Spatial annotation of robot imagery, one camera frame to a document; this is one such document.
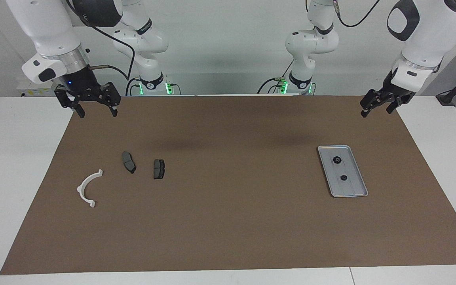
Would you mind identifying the black right base cable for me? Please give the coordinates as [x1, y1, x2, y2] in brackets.
[125, 76, 141, 96]

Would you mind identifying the dark grey curved brake pad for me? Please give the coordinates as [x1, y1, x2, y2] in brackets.
[122, 152, 137, 174]

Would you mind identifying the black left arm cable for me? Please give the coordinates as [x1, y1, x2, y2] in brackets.
[332, 0, 447, 75]

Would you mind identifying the silver metal tray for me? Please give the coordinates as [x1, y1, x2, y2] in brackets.
[317, 145, 369, 198]

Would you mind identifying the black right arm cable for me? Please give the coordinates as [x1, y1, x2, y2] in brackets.
[66, 0, 136, 82]

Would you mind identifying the black base cable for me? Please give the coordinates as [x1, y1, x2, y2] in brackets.
[125, 76, 141, 96]
[257, 59, 295, 95]

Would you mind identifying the black left base cable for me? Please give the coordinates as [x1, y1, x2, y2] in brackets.
[257, 59, 295, 95]

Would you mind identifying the brown table mat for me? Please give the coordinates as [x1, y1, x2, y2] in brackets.
[0, 96, 456, 275]

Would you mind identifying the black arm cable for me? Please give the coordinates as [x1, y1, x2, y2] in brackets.
[66, 0, 136, 82]
[332, 0, 447, 75]

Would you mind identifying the white power strip box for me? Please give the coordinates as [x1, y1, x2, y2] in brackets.
[16, 80, 59, 97]

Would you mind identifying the white curved plastic bracket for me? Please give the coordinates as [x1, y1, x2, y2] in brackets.
[77, 169, 104, 208]

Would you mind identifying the dark grey rectangular brake pad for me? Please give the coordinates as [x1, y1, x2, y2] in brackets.
[153, 159, 166, 180]

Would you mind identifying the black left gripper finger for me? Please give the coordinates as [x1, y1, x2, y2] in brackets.
[388, 97, 408, 116]
[361, 90, 386, 118]

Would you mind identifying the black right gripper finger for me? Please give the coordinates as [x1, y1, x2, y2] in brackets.
[54, 83, 86, 118]
[98, 82, 122, 118]

